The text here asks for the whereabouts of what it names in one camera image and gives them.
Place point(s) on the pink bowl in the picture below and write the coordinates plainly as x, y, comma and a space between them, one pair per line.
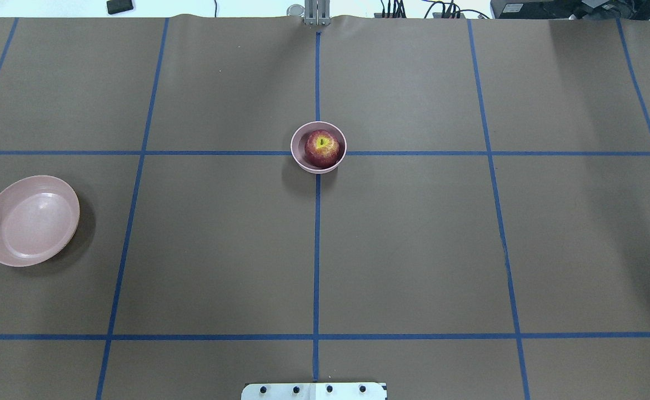
299, 139

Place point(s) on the black box equipment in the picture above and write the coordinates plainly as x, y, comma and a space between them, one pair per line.
592, 10

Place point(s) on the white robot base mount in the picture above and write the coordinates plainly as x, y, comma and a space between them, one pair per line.
316, 390

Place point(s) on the aluminium frame post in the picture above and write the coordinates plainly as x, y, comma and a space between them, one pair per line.
317, 13

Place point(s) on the small black device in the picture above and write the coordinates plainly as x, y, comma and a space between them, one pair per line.
115, 7

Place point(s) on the brown paper table mat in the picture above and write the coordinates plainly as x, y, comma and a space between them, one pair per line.
487, 234

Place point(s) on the red apple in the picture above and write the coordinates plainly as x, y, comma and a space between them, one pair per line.
322, 149

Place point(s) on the pink plate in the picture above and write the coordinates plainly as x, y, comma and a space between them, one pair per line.
38, 218

